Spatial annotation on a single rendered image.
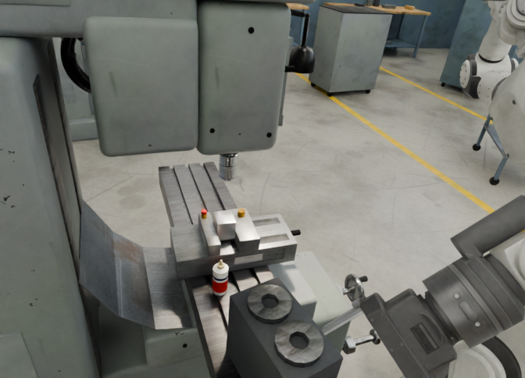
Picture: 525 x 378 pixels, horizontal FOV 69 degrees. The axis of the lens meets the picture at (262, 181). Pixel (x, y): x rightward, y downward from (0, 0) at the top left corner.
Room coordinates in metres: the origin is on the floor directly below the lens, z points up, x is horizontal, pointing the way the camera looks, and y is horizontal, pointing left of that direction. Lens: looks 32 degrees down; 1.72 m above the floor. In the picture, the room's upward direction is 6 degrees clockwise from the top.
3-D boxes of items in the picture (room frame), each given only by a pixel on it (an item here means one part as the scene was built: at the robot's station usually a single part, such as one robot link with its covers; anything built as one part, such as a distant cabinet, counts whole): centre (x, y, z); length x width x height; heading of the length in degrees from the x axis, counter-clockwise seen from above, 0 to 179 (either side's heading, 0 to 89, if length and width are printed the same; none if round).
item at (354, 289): (1.05, -0.37, 0.62); 0.16 x 0.12 x 0.12; 114
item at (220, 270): (0.72, 0.08, 0.97); 0.04 x 0.04 x 0.11
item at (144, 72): (0.77, 0.27, 1.47); 0.24 x 0.19 x 0.26; 24
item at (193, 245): (0.87, 0.07, 0.97); 0.35 x 0.15 x 0.11; 111
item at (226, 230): (0.86, 0.10, 1.03); 0.06 x 0.05 x 0.06; 21
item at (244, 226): (0.88, 0.04, 1.01); 0.15 x 0.06 x 0.04; 21
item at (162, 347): (0.85, 0.09, 0.78); 0.50 x 0.35 x 0.12; 114
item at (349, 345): (0.93, -0.45, 0.50); 0.22 x 0.06 x 0.06; 114
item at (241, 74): (0.85, 0.10, 1.47); 0.21 x 0.19 x 0.32; 24
